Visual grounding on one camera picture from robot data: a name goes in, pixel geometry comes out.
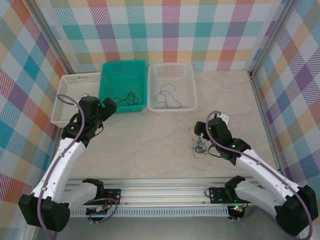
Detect small circuit board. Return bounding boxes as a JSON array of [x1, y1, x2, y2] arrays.
[[229, 204, 245, 214], [86, 205, 111, 216]]

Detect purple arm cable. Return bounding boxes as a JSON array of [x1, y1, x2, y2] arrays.
[[205, 111, 315, 238], [37, 93, 119, 240]]

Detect white slotted cable duct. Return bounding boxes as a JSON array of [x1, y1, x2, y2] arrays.
[[69, 206, 231, 218]]

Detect white shallow perforated basket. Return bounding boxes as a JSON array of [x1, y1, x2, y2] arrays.
[[50, 71, 103, 129]]

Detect teal plastic basket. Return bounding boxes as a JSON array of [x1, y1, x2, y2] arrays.
[[97, 60, 148, 115]]

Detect aluminium frame post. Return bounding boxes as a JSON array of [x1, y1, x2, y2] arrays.
[[247, 0, 300, 78], [29, 0, 81, 74]]

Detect thin blue cable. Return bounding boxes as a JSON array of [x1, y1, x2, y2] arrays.
[[191, 136, 208, 154], [156, 90, 182, 110], [191, 144, 205, 160], [160, 83, 177, 95]]

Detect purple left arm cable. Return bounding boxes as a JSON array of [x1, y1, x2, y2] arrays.
[[37, 93, 119, 240]]

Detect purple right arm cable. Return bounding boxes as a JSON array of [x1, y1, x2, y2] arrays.
[[205, 111, 315, 238]]

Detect white deep plastic basket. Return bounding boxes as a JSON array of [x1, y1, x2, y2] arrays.
[[147, 63, 198, 113]]

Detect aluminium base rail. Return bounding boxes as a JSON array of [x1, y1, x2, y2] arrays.
[[63, 177, 303, 208]]

